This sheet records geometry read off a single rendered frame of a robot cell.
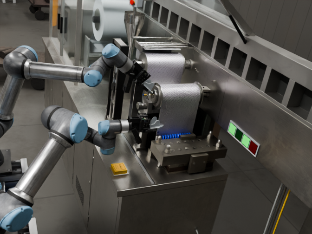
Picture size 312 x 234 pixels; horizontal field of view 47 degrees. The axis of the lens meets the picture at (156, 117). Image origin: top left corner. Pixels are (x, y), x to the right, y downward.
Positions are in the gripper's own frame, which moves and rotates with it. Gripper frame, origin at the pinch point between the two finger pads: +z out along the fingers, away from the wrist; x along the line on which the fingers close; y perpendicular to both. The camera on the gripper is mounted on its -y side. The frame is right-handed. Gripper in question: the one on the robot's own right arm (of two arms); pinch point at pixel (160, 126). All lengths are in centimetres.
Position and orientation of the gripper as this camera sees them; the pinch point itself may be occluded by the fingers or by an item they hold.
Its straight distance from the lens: 202.1
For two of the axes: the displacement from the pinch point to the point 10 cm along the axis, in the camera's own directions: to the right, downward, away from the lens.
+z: 9.1, -0.6, 4.1
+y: 1.4, -8.8, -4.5
